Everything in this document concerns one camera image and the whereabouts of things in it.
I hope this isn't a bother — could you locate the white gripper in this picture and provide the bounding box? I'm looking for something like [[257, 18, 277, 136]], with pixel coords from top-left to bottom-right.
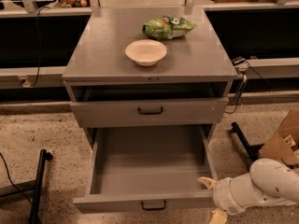
[[197, 177, 245, 224]]

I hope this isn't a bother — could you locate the grey drawer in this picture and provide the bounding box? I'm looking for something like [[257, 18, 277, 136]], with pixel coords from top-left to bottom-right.
[[71, 98, 228, 128], [74, 125, 217, 213]]

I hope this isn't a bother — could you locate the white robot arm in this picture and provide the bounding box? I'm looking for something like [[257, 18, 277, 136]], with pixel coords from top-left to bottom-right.
[[197, 158, 299, 224]]

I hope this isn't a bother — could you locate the grey top drawer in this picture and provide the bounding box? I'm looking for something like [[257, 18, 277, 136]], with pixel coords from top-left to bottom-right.
[[71, 98, 228, 128]]

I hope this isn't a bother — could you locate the grey metal drawer cabinet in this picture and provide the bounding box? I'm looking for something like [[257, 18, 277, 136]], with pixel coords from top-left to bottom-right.
[[63, 7, 236, 142]]

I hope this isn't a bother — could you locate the black stand leg right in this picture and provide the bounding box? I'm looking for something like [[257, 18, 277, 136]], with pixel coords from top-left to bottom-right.
[[231, 122, 263, 162]]

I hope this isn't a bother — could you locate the black stand leg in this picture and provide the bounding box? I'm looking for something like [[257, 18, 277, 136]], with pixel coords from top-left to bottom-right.
[[231, 122, 263, 162], [29, 149, 52, 224]]

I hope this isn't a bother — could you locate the brown cardboard box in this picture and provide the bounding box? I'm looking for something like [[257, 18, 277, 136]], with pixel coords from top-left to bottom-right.
[[259, 110, 299, 174]]

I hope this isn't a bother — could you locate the black power adapter right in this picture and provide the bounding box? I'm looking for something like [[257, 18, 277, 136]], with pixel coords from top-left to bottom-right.
[[231, 56, 246, 66]]

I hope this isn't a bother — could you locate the white paper bowl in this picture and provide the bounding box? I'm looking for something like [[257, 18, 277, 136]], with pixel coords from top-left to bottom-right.
[[125, 39, 167, 67]]

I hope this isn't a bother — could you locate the black stand leg left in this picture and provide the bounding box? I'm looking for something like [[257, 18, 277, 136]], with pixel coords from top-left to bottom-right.
[[29, 149, 52, 224]]

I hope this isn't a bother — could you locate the green chip bag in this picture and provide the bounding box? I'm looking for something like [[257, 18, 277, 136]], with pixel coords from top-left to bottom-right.
[[142, 16, 196, 41]]

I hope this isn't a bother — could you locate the black drawer handle middle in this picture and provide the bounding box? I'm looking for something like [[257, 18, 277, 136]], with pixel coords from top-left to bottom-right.
[[140, 200, 167, 211]]

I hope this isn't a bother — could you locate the black drawer handle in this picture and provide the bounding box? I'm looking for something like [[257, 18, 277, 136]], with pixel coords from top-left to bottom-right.
[[137, 106, 164, 115], [140, 200, 167, 211]]

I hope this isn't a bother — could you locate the black drawer handle top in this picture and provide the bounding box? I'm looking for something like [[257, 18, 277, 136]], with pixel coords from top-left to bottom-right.
[[137, 106, 164, 115]]

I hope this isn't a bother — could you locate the black cable left floor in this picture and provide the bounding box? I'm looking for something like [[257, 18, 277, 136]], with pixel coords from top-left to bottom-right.
[[0, 152, 34, 206]]

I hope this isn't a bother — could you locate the wall outlet left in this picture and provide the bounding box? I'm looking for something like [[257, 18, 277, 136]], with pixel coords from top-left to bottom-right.
[[18, 76, 32, 88]]

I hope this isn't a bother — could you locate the black hanging cable left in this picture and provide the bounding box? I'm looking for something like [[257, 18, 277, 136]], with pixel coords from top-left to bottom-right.
[[31, 5, 51, 88]]

